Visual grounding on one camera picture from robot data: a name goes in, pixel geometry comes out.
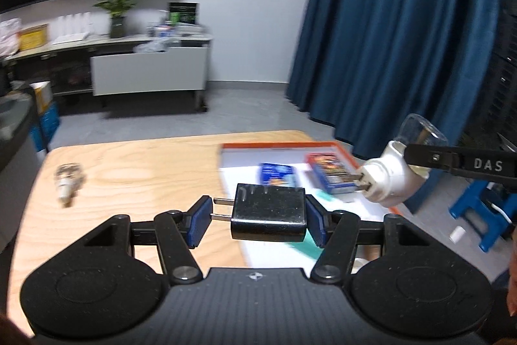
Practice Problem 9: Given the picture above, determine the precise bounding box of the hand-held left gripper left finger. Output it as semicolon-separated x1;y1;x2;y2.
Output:
83;195;213;286

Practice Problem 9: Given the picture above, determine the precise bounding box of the white plastic bag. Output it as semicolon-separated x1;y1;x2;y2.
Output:
0;18;22;59

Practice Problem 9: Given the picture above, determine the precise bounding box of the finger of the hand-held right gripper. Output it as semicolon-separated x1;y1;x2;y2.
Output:
403;143;462;170

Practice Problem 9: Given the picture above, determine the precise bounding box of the black and green box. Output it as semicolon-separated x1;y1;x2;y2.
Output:
167;1;200;26

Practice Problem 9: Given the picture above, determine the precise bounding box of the yellow box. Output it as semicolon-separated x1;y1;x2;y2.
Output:
19;24;50;51

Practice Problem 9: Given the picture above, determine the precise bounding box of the orange rimmed white tray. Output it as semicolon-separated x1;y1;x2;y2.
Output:
219;141;402;263

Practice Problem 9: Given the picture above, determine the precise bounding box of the blue plastic stool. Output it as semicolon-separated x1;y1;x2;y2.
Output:
449;179;516;253

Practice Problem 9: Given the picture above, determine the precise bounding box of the blue curtain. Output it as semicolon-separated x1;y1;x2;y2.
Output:
286;0;506;160

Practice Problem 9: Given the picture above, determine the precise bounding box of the dark side cabinet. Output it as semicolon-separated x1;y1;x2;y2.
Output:
0;85;40;246

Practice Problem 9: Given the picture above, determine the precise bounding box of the blue carton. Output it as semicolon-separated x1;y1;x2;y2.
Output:
30;102;61;150

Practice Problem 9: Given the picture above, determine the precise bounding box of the row of white boxes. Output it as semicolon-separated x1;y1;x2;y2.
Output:
57;10;111;41

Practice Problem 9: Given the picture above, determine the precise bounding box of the white plug-in vaporizer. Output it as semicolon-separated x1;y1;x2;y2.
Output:
355;113;448;207

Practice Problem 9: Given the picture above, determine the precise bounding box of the black power adapter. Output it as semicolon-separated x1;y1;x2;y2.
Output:
212;183;308;243

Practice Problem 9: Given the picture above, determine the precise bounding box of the white cabinet door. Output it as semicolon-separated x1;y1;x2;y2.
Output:
90;46;209;97

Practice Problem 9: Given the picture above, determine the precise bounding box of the white cable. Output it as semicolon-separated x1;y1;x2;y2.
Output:
487;183;516;227

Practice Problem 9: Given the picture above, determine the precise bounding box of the dragon print card box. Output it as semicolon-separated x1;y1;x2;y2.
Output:
305;152;360;195

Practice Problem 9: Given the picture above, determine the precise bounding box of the low television cabinet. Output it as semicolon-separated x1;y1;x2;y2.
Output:
2;32;214;113

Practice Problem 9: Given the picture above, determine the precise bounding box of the crumpled clear plastic bag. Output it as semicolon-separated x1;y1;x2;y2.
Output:
134;40;170;54

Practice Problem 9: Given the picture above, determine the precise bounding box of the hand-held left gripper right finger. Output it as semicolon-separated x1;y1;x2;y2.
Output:
305;194;437;286

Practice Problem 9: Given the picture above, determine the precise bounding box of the white and yellow carton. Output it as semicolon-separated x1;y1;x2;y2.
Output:
30;81;54;115

